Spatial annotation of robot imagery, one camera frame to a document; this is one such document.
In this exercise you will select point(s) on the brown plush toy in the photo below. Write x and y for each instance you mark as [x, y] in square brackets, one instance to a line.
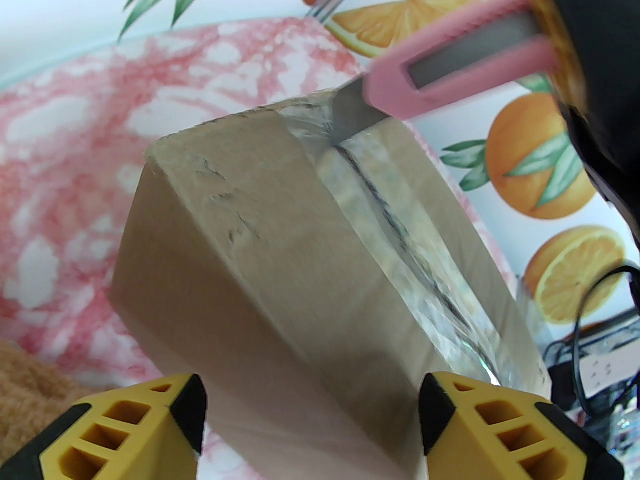
[30, 383]

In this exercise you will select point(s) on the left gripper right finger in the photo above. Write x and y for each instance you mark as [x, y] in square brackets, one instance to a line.
[460, 443]

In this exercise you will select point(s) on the cardboard box with clear tape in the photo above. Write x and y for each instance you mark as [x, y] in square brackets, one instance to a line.
[250, 268]

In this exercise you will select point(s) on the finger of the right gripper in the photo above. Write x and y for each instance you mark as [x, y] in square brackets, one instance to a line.
[600, 43]

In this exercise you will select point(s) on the pink marble pattern mat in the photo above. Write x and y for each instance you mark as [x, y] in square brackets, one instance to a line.
[75, 168]

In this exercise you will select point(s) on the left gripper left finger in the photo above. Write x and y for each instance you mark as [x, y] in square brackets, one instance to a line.
[170, 433]

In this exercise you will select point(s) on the pink utility knife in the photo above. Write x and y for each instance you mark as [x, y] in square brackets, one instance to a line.
[390, 83]

